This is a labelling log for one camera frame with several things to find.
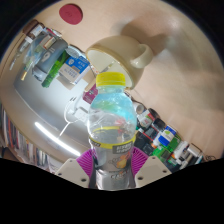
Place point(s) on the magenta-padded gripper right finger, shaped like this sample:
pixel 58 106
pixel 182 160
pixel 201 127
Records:
pixel 153 170

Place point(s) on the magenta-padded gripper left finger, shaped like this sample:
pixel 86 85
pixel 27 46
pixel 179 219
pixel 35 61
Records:
pixel 71 171

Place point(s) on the clear yellow-capped drink bottle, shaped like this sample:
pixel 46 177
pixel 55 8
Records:
pixel 111 126

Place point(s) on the large green jar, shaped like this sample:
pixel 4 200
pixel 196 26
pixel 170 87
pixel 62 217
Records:
pixel 174 144

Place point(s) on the under-shelf light strip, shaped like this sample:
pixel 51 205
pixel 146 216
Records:
pixel 56 138

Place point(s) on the blue-lidded white box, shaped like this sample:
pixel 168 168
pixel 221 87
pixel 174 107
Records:
pixel 167 134

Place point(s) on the magenta foil pouch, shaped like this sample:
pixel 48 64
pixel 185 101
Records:
pixel 90 94

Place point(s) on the blue and white carton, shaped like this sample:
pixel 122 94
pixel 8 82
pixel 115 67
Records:
pixel 75 69

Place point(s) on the cream ceramic mug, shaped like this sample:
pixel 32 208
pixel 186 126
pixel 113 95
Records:
pixel 116 53

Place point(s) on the white-lidded brown jar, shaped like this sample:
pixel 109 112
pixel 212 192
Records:
pixel 36 31

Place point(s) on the brown mug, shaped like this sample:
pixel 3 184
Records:
pixel 30 26

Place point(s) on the flat round red coaster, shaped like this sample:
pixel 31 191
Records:
pixel 71 14

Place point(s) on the white wall power strip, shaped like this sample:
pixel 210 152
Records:
pixel 80 115

